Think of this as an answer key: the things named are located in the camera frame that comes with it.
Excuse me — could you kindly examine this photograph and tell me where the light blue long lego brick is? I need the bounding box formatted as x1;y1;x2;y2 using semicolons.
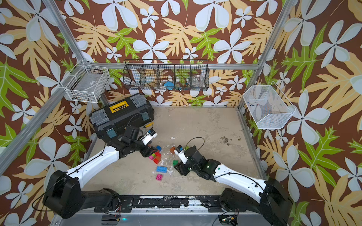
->
156;166;168;173

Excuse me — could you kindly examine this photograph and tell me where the magenta lego brick front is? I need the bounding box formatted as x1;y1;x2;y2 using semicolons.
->
156;174;163;181

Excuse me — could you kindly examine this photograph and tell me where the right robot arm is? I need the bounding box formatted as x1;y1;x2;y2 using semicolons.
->
170;146;294;226

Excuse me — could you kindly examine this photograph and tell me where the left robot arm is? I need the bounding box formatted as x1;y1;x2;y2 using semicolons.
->
42;126;157;219

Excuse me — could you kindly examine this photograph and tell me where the black deli toolbox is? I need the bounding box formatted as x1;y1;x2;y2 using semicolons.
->
90;94;155;143

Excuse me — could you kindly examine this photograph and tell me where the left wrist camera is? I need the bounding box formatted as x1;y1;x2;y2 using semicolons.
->
141;129;157;146

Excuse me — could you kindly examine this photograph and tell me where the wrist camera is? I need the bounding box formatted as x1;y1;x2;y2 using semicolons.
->
174;145;188;164
141;129;157;146

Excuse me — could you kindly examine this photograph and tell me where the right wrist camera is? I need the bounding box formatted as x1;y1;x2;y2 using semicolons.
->
174;145;188;164

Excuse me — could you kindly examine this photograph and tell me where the small yellow handled screwdriver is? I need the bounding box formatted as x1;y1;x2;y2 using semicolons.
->
143;122;154;128

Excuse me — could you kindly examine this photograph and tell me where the black wire basket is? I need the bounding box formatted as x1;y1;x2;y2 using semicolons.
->
122;59;210;91

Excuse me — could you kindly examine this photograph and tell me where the white wire basket right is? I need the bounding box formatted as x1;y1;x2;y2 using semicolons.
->
243;82;297;130

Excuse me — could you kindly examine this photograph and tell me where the white wire basket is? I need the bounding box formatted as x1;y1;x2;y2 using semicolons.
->
62;60;110;103
243;82;297;130

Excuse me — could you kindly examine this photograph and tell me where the white wire basket left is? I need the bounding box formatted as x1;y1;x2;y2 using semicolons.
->
62;60;110;103

